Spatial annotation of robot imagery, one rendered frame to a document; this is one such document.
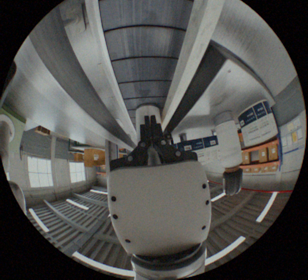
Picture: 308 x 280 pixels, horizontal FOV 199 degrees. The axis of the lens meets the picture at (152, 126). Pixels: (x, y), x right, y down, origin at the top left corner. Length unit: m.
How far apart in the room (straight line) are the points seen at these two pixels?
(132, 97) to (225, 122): 0.29
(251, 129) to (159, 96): 0.38
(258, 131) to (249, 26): 0.33
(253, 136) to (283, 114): 4.02
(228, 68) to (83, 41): 0.23
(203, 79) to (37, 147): 5.77
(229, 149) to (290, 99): 4.24
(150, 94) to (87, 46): 0.14
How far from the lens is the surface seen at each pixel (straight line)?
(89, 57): 0.18
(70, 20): 0.15
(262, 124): 0.42
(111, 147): 0.35
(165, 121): 0.18
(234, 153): 0.33
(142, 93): 0.15
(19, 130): 0.76
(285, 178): 4.94
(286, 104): 4.43
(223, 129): 0.32
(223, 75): 0.17
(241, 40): 0.24
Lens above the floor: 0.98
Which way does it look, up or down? 19 degrees down
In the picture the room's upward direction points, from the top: 174 degrees clockwise
